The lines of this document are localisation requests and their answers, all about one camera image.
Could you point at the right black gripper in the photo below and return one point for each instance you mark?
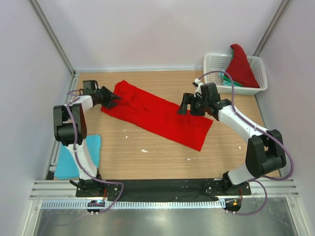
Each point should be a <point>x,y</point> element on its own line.
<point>188,99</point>

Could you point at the aluminium front rail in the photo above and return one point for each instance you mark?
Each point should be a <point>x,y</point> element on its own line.
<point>62,189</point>

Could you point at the white plastic basket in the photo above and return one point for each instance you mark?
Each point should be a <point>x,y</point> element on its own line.
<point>221,62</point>

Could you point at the folded light blue t shirt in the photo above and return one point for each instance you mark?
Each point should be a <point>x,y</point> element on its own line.
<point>66,167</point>

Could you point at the right aluminium corner post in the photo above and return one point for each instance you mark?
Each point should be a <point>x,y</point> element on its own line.
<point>281,10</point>

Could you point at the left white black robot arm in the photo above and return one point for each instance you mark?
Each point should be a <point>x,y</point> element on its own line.
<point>70,130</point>

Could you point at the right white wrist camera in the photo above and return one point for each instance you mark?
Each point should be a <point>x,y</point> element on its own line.
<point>197,82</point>

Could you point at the mint t shirt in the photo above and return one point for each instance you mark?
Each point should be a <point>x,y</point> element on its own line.
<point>227,81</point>

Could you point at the dark red t shirt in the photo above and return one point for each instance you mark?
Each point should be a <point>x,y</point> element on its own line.
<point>249,78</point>

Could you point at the aluminium corner post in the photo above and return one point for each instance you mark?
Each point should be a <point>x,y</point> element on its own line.
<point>46,25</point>
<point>281,10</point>

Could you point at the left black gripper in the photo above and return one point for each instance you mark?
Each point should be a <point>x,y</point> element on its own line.
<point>108,104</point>

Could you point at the white slotted cable duct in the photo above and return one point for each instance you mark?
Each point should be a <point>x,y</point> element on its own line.
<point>98,205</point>

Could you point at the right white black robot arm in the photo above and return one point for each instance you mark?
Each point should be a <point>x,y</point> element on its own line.
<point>265,151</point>

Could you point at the left aluminium corner post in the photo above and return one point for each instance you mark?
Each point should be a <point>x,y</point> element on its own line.
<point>46,25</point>

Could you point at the bright red t shirt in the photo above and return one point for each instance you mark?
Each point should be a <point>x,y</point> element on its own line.
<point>158,116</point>

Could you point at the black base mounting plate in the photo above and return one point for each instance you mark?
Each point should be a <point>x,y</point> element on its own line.
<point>160,190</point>

